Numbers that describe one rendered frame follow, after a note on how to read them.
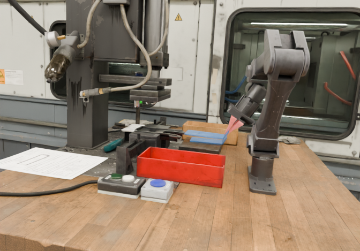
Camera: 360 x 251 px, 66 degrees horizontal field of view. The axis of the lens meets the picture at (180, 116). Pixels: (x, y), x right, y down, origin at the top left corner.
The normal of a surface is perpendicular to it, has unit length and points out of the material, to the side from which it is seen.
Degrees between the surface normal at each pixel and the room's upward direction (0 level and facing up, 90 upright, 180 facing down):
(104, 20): 90
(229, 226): 0
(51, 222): 0
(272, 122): 119
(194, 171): 90
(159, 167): 90
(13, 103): 90
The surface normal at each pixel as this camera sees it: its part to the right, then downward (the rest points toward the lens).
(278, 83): -0.08, 0.62
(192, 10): -0.27, 0.14
